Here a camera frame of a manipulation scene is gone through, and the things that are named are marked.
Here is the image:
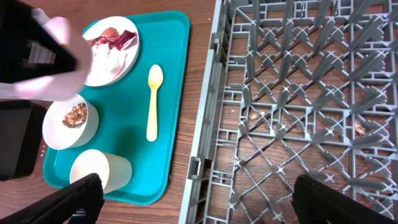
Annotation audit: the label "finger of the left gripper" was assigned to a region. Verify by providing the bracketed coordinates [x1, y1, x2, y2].
[1, 1, 76, 83]

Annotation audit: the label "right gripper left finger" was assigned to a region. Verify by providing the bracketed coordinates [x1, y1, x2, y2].
[1, 173, 104, 224]

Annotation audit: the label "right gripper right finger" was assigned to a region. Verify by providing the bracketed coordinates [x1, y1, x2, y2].
[291, 174, 397, 224]

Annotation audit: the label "white cup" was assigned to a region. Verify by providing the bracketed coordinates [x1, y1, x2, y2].
[69, 149, 132, 194]

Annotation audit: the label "large white bowl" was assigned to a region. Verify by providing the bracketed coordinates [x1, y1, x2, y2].
[1, 17, 92, 101]

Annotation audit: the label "white napkin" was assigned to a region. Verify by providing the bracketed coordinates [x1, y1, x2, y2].
[85, 44, 126, 86]

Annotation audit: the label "small white bowl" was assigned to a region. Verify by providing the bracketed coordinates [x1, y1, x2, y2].
[42, 95, 99, 150]

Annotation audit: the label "brown food scraps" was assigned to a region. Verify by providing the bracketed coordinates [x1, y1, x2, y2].
[62, 103, 88, 128]

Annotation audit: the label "brown sausage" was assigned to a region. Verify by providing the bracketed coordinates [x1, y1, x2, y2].
[101, 27, 119, 37]

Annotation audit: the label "large white plate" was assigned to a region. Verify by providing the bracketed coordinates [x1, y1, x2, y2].
[83, 16, 140, 87]

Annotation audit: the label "red snack wrapper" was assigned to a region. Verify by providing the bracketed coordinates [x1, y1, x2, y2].
[88, 30, 138, 50]

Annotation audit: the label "grey dishwasher rack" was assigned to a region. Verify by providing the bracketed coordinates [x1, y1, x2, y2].
[179, 0, 397, 223]

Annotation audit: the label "black plastic tray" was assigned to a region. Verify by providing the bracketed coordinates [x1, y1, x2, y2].
[1, 100, 46, 181]

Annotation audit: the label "teal serving tray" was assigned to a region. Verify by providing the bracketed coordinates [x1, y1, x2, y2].
[43, 11, 190, 205]

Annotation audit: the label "yellow plastic spoon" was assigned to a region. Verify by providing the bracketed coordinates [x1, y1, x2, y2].
[146, 64, 164, 142]

